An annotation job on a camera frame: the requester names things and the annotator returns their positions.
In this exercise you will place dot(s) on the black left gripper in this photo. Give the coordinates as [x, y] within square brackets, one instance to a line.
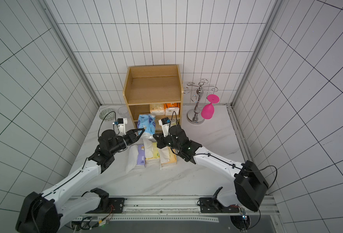
[131, 137]

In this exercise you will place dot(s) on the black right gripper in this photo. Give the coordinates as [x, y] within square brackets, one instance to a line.
[165, 140]

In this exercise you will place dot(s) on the green-yellow floral tissue pack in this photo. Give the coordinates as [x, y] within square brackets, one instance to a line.
[151, 152]

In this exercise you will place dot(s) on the orange-yellow tissue pack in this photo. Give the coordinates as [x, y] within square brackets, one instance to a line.
[167, 157]

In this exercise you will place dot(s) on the purple dog tissue pack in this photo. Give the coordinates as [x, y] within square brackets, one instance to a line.
[136, 158]

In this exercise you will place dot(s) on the light blue tissue pack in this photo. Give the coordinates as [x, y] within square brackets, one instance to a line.
[147, 121]

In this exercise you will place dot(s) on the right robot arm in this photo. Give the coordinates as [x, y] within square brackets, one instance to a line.
[250, 187]

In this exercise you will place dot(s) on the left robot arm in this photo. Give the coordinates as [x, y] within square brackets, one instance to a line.
[51, 209]

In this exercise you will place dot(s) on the pale green tissue pack bottom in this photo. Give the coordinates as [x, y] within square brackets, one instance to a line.
[174, 122]

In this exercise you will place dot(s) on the cream yellow tissue pack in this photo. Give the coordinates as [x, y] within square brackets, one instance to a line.
[157, 109]

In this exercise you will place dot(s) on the orange tissue pack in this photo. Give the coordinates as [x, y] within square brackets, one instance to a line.
[171, 108]

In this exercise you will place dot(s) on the wooden three-tier shelf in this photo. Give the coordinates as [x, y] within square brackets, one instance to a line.
[146, 85]

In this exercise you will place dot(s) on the clear plastic cup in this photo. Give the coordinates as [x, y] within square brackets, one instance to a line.
[123, 112]

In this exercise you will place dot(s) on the green patterned ceramic bowl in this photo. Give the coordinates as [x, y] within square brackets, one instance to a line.
[107, 114]

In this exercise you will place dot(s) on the chrome glass holder stand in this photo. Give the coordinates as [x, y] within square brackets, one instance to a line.
[194, 115]

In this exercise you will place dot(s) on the pink plastic wine glass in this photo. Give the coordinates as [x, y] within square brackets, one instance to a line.
[208, 111]

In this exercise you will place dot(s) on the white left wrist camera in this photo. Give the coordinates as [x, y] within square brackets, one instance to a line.
[121, 125]

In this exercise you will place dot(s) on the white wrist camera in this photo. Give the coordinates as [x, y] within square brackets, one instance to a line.
[121, 125]
[165, 125]

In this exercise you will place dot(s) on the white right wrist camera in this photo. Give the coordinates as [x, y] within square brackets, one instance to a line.
[165, 125]

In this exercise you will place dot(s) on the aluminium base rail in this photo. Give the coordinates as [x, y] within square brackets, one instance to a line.
[141, 208]

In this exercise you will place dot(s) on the aluminium corner post left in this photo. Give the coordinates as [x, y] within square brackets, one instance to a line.
[67, 48]

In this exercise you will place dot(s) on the aluminium corner post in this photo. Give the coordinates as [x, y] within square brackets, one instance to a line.
[270, 21]
[67, 48]

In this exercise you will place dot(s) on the aluminium corner post right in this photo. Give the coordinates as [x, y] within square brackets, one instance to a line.
[270, 21]

